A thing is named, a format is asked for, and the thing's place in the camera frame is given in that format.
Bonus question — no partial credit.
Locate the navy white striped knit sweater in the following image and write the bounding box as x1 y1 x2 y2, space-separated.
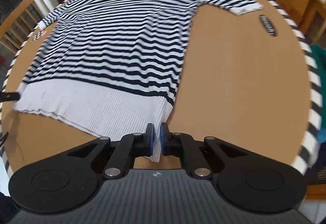
11 0 264 163

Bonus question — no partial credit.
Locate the wooden chair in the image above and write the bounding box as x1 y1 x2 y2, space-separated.
1 0 44 53

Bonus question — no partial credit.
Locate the checkerboard marker sticker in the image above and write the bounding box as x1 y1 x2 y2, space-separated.
32 30 46 41

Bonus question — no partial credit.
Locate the black oval logo sticker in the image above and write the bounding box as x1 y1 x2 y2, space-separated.
259 15 277 37

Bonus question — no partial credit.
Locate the green navy garment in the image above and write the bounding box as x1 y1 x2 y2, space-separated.
311 45 326 143

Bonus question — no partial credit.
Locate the wooden drawer sideboard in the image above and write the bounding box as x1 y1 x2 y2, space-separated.
275 0 325 44

